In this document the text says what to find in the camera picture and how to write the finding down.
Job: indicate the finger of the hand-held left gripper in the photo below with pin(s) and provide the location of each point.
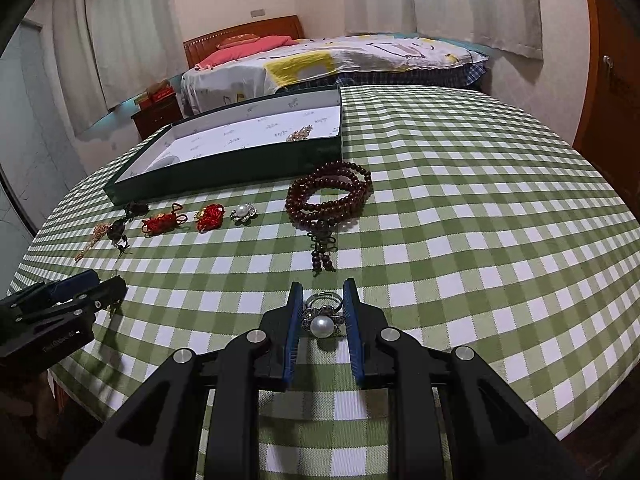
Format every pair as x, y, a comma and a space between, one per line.
75, 284
107, 292

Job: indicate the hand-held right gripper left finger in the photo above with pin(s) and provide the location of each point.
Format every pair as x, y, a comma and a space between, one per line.
295, 332

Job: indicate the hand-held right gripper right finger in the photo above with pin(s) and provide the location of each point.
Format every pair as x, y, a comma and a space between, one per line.
352, 332

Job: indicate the red knot charm gold bead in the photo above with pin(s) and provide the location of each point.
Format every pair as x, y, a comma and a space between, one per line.
210, 216

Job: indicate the white shallow tray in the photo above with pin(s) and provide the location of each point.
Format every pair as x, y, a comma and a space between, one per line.
225, 175

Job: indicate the frosted glass door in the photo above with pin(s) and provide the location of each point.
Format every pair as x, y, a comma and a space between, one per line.
35, 135

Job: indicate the green checked tablecloth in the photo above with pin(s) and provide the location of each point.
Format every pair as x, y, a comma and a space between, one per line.
450, 210

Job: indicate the dark wooden nightstand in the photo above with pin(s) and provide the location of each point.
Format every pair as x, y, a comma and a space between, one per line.
157, 117

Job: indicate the yellow gift box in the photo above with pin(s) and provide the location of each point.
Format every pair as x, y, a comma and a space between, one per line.
142, 99

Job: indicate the gold rhinestone ornament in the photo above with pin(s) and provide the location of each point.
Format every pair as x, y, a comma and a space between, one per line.
300, 133

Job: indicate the red gift box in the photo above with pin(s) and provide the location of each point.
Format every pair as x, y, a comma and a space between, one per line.
162, 95

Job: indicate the bed with patterned sheet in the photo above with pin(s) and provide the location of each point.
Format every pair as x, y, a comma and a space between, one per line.
375, 52

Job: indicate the pink pillow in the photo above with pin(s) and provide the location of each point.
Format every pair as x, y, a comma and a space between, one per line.
250, 48

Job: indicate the wooden headboard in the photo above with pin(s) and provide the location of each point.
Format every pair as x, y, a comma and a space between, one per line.
240, 27

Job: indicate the brown wooden door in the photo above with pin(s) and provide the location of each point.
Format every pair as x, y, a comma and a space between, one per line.
610, 110

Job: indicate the wall socket above headboard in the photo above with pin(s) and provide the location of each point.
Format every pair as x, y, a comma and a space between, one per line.
257, 12

